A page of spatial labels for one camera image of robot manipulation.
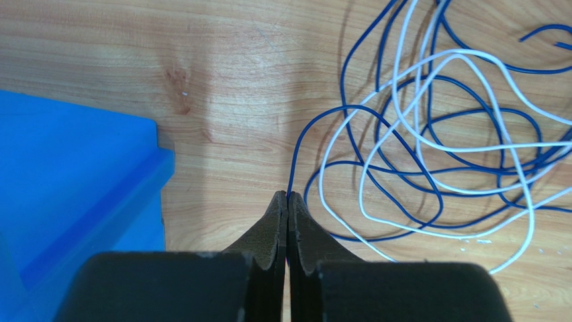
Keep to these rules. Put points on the blue plastic bin right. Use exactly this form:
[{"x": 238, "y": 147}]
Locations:
[{"x": 75, "y": 181}]

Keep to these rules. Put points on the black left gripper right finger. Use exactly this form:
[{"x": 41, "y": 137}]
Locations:
[{"x": 309, "y": 245}]

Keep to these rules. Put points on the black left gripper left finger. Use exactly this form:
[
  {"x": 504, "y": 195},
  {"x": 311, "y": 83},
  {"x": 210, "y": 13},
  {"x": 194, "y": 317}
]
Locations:
[{"x": 264, "y": 246}]

